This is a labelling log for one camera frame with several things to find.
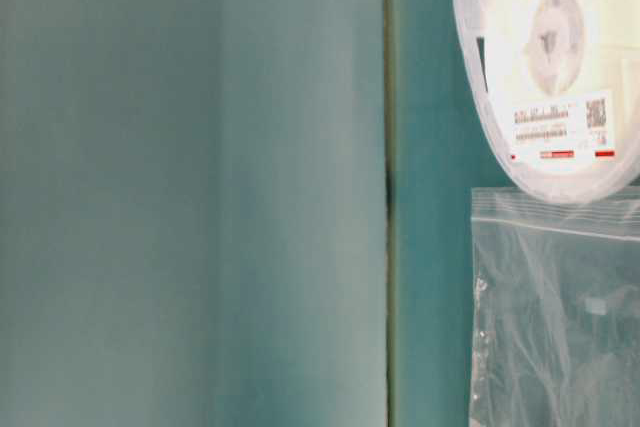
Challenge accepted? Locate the teal table mat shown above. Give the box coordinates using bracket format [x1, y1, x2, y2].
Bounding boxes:
[385, 0, 516, 426]

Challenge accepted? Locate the white component reel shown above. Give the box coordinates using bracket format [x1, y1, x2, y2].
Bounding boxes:
[453, 0, 639, 204]

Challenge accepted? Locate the clear zip bag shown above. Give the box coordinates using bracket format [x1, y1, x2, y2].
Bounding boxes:
[469, 186, 639, 426]

